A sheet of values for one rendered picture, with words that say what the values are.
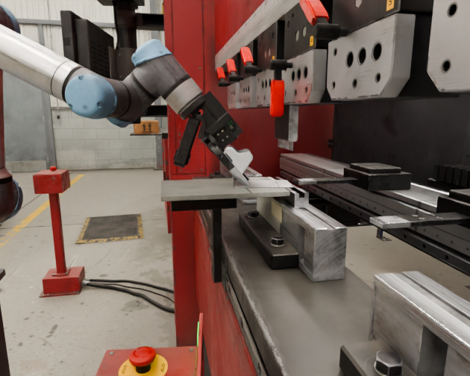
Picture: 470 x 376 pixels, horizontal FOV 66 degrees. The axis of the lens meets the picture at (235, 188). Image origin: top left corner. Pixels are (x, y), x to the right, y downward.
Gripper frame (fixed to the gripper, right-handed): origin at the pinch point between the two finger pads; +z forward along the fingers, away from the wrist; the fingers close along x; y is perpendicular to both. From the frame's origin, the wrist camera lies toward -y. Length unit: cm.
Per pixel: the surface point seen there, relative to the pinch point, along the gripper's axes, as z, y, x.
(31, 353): 12, -142, 79
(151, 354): 6.1, -24.1, -33.4
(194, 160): -8, -18, 83
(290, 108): -5.9, 17.7, -3.7
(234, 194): -0.5, -2.2, -9.9
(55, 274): -8, -147, 142
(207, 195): -4.0, -6.2, -10.8
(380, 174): 19.1, 25.0, 0.1
